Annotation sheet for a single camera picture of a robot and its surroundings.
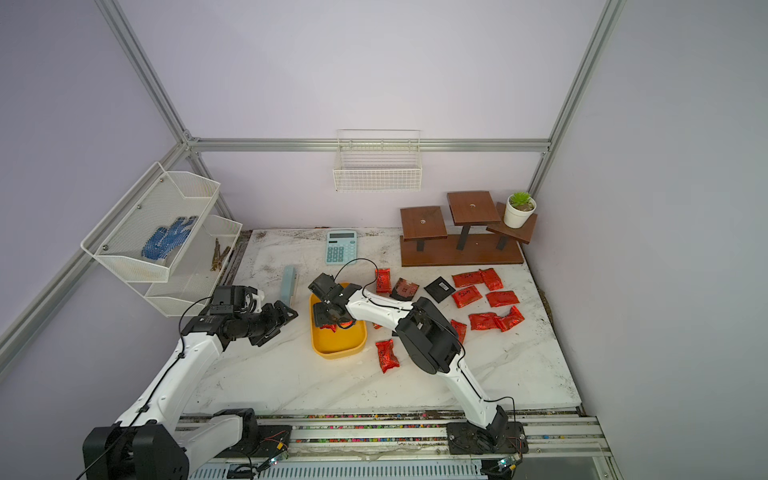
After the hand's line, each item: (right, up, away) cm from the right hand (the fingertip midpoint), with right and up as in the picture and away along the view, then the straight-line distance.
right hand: (327, 319), depth 94 cm
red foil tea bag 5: (+60, +1, -1) cm, 60 cm away
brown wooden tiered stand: (+53, +32, +8) cm, 62 cm away
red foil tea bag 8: (+19, -9, -9) cm, 23 cm away
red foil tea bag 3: (+46, +7, +7) cm, 47 cm away
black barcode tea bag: (+38, +9, +10) cm, 40 cm away
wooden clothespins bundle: (-36, +20, +1) cm, 41 cm away
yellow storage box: (+6, -5, -8) cm, 11 cm away
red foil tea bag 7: (+18, +12, +8) cm, 23 cm away
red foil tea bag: (+48, +13, +10) cm, 51 cm away
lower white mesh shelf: (-41, +16, -1) cm, 44 cm away
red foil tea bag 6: (+50, 0, -1) cm, 50 cm away
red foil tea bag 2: (+57, +12, +10) cm, 59 cm away
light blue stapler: (-15, +11, +7) cm, 21 cm away
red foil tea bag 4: (+59, +6, +7) cm, 60 cm away
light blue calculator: (+1, +24, +18) cm, 30 cm away
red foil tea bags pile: (+3, -2, -2) cm, 4 cm away
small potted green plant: (+61, +35, -1) cm, 71 cm away
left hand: (-8, +1, -12) cm, 15 cm away
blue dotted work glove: (-39, +24, -17) cm, 49 cm away
